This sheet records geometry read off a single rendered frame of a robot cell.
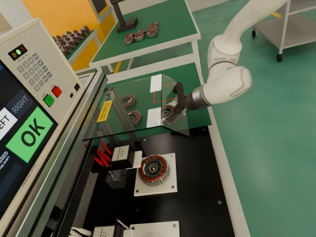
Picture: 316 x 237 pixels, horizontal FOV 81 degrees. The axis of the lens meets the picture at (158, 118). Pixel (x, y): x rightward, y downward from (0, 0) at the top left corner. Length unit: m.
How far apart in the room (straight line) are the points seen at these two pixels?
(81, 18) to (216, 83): 3.50
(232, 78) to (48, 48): 0.53
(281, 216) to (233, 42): 1.10
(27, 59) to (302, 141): 1.76
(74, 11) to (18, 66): 3.56
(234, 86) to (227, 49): 0.15
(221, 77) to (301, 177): 1.11
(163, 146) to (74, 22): 3.51
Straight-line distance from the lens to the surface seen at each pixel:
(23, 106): 0.43
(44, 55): 0.52
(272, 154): 1.69
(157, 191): 0.66
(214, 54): 0.75
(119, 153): 0.62
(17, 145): 0.41
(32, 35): 0.52
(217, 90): 0.68
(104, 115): 0.54
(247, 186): 1.52
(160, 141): 0.79
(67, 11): 4.04
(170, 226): 0.61
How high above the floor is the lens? 1.35
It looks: 40 degrees down
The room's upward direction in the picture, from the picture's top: 21 degrees counter-clockwise
